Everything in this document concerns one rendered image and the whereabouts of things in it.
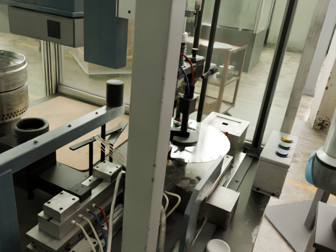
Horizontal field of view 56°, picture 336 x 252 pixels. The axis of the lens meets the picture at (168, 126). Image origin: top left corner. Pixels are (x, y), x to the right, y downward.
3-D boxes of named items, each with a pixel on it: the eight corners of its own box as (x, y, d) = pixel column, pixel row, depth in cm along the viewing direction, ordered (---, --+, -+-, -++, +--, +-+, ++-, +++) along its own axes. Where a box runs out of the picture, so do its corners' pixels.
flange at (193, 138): (202, 144, 108) (203, 138, 107) (171, 145, 105) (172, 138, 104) (193, 130, 117) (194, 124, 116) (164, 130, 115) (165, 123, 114)
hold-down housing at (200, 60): (184, 108, 103) (193, 46, 94) (197, 113, 100) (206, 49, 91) (175, 113, 99) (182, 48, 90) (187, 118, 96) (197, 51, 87)
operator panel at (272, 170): (264, 158, 145) (272, 129, 139) (289, 166, 141) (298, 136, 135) (250, 189, 122) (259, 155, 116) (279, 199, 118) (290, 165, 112)
